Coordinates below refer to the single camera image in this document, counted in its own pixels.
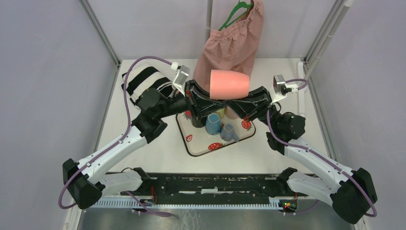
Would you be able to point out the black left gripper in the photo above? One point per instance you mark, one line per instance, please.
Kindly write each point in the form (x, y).
(198, 100)

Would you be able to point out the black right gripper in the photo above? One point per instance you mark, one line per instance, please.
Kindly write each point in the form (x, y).
(259, 97)

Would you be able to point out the plain pink tall mug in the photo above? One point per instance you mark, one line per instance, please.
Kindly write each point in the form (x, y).
(228, 85)

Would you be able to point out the grey blue mug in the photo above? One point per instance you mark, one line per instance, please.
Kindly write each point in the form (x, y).
(228, 133)

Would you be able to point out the strawberry print tray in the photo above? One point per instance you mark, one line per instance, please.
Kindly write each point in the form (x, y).
(198, 142)

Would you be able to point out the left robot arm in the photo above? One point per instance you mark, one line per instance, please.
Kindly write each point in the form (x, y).
(86, 181)

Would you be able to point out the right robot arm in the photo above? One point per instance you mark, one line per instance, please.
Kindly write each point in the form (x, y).
(350, 192)

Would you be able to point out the green faceted mug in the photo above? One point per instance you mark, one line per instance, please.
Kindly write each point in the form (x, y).
(221, 113)

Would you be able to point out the black faceted mug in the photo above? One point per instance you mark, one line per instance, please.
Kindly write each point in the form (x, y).
(198, 122)

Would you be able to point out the pale pink faceted mug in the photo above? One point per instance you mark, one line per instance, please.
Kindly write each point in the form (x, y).
(231, 114)

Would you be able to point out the bright blue mug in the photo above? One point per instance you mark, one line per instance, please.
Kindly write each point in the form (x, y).
(213, 124)

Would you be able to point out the pink shorts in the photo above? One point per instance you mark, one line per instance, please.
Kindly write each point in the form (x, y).
(233, 48)

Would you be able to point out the black white striped towel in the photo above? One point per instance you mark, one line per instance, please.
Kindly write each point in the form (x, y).
(144, 77)

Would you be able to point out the centre metal pole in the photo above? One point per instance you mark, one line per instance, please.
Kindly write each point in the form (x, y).
(208, 18)

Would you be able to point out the green clothes hanger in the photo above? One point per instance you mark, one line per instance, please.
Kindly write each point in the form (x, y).
(238, 11)

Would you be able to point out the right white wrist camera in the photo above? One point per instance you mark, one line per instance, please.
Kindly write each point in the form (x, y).
(281, 89)

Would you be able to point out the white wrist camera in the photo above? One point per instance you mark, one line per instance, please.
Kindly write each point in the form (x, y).
(182, 73)
(281, 89)

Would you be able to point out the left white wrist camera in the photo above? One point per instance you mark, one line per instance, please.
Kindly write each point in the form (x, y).
(182, 73)

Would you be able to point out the white cable duct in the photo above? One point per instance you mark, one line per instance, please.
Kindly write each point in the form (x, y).
(128, 202)

